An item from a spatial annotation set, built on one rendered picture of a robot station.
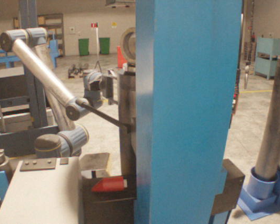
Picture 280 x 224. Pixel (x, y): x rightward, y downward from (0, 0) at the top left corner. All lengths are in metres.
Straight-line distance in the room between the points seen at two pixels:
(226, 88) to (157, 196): 0.29
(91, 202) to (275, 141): 1.66
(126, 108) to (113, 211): 0.41
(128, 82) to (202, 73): 0.49
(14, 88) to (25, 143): 0.74
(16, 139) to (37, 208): 1.56
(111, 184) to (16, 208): 0.34
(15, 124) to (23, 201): 1.83
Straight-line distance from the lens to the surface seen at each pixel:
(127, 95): 0.91
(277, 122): 2.05
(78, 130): 1.85
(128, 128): 0.71
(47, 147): 1.61
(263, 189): 2.35
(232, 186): 1.03
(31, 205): 0.72
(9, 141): 2.24
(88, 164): 1.19
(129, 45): 0.97
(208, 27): 0.44
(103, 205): 0.86
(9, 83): 2.71
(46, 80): 1.48
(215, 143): 0.53
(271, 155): 2.18
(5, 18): 14.79
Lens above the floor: 1.66
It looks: 22 degrees down
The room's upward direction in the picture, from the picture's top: straight up
